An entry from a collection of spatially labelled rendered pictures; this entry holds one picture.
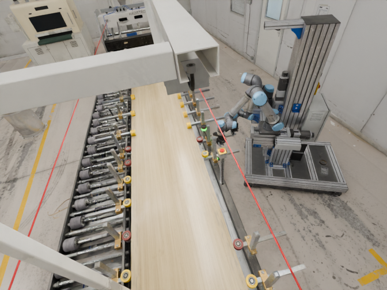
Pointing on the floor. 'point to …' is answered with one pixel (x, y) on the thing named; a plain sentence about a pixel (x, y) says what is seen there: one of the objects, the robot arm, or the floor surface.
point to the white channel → (204, 44)
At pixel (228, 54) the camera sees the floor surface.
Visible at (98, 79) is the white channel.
